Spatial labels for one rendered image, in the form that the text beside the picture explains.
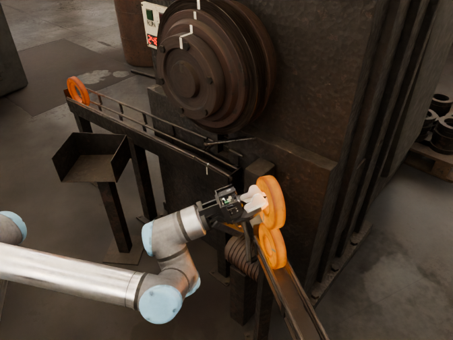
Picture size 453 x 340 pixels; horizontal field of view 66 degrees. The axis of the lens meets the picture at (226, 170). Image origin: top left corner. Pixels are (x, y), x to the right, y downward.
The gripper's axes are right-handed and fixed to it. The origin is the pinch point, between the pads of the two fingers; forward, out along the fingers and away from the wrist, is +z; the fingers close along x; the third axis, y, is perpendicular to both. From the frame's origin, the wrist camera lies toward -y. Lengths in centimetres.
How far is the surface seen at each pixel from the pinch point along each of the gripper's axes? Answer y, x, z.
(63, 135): -62, 202, -125
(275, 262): -21.6, -6.2, -4.9
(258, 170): -13.7, 26.7, 2.1
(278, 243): -15.7, -4.2, -2.2
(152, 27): 28, 87, -16
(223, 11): 40, 38, 7
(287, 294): -27.7, -14.3, -5.1
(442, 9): 5, 54, 92
